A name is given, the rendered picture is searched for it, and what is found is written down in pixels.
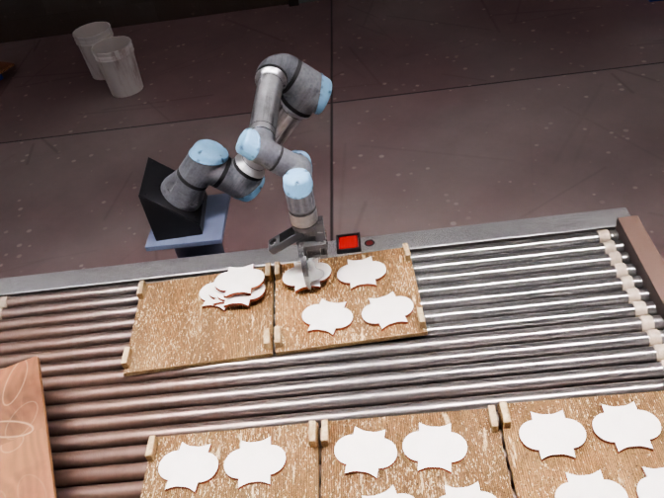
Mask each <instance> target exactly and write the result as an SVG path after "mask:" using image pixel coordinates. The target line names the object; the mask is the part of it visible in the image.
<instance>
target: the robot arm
mask: <svg viewBox="0 0 664 498"><path fill-rule="evenodd" d="M255 83H256V86H257V88H256V94H255V99H254V104H253V110H252V115H251V120H250V124H249V128H246V129H245V130H244V131H243V132H242V133H241V135H240V136H239V138H238V141H237V143H236V151H237V153H239V154H237V155H236V156H235V158H234V159H232V158H231V157H229V156H228V151H227V150H226V149H225V148H223V146H222V145H221V144H219V143H218V142H216V141H213V140H210V139H202V140H199V141H197V142H196V143H195V144H194V146H193V147H192V148H191V149H190V150H189V153H188V154H187V156H186V157H185V159H184V160H183V162H182V163H181V165H180V166H179V168H178V169H177V170H176V171H175V172H173V173H172V174H170V175H169V176H168V177H166V178H165V179H164V181H163V182H162V184H161V187H160V188H161V192H162V195H163V196H164V198H165V199H166V200H167V201H168V202H169V203H170V204H171V205H173V206H174V207H176V208H179V209H181V210H185V211H194V210H197V209H198V208H199V207H200V205H201V204H202V202H203V199H204V195H205V191H206V188H207V187H208V185H211V186H213V187H215V188H217V189H219V190H221V191H223V192H224V193H226V194H228V195H230V196H232V197H233V198H235V199H236V200H240V201H242V202H250V201H251V200H253V199H254V198H255V197H256V196H257V195H258V194H259V193H260V191H261V189H262V188H263V186H264V183H265V170H264V168H265V169H267V170H269V171H271V172H272V173H274V174H276V175H278V176H280V177H282V178H283V182H284V184H283V187H284V191H285V194H286V199H287V204H288V209H289V214H290V223H291V225H292V227H290V228H289V229H287V230H285V231H284V232H282V233H280V234H278V235H277V236H275V237H273V238H272V239H270V240H269V252H270V253H271V254H273V255H275V254H277V253H279V252H280V251H282V250H284V249H286V248H287V247H289V246H291V245H292V244H294V243H295V242H296V245H297V251H298V257H299V259H300V262H301V268H302V273H303V278H304V283H305V285H306V286H307V288H308V289H309V290H311V284H310V282H312V281H315V280H317V279H320V278H322V277H323V276H324V271H323V270H320V269H317V268H316V267H315V263H314V261H313V260H309V258H320V259H325V258H328V252H327V250H328V242H327V232H325V231H326V230H325V228H324V223H323V215H320V216H317V210H316V205H315V198H314V192H313V180H312V164H311V159H310V157H309V155H308V154H307V153H306V152H304V151H302V150H293V151H290V150H288V149H286V148H284V147H283V146H282V145H283V144H284V142H285V141H286V140H287V138H288V137H289V136H290V134H291V133H292V131H293V130H294V129H295V128H296V126H297V125H298V124H299V122H300V121H301V120H302V119H308V118H309V117H310V116H311V115H312V113H315V114H316V115H319V114H321V113H322V112H323V110H324V109H325V107H326V105H327V103H328V101H329V99H330V96H331V92H332V82H331V80H330V79H329V78H327V77H326V76H324V75H323V73H320V72H318V71H317V70H315V69H314V68H312V67H311V66H309V65H307V64H306V63H304V62H303V61H301V60H299V59H298V58H297V57H295V56H293V55H291V54H287V53H277V54H273V55H271V56H269V57H267V58H266V59H264V60H263V61H262V62H261V63H260V65H259V66H258V68H257V71H256V75H255ZM307 264H308V265H307ZM308 266H309V270H308Z"/></svg>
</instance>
